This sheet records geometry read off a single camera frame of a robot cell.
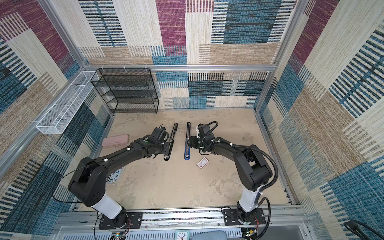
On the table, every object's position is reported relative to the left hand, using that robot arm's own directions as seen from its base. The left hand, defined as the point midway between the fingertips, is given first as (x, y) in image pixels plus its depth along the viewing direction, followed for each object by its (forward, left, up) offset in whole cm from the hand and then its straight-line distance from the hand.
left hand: (166, 145), depth 90 cm
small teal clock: (-43, -11, -7) cm, 45 cm away
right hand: (+2, -15, -2) cm, 15 cm away
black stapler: (-4, 0, -8) cm, 9 cm away
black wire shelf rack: (+43, +32, +7) cm, 54 cm away
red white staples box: (-8, -22, -8) cm, 24 cm away
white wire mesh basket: (0, +48, +24) cm, 54 cm away
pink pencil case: (+11, +38, -11) cm, 41 cm away
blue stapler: (-4, -12, -7) cm, 15 cm away
